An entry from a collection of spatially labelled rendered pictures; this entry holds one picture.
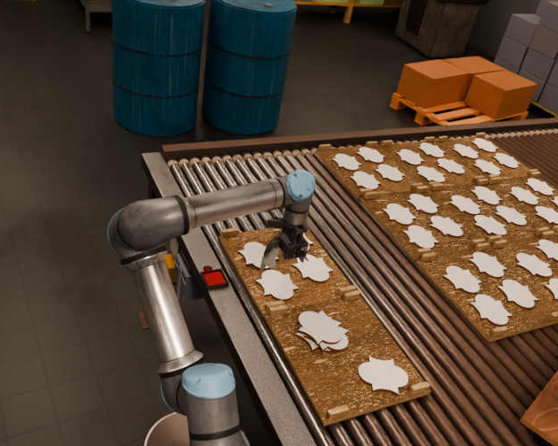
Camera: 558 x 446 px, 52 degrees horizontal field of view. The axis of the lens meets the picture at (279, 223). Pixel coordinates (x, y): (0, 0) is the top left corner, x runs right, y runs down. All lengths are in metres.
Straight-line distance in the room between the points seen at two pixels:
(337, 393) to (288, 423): 0.17
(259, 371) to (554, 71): 5.50
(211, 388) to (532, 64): 5.96
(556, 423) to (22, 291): 2.53
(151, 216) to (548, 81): 5.78
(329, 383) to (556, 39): 5.48
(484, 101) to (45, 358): 4.59
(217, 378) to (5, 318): 1.96
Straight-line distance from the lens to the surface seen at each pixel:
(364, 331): 1.84
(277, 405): 1.62
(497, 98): 5.95
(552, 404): 1.76
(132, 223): 1.33
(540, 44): 6.82
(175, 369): 1.44
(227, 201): 1.38
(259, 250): 2.03
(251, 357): 1.71
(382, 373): 1.73
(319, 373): 1.69
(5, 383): 2.88
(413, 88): 5.82
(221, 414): 1.34
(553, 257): 2.53
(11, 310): 3.19
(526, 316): 2.17
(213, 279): 1.91
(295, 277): 1.96
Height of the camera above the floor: 2.19
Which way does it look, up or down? 35 degrees down
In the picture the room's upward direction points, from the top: 11 degrees clockwise
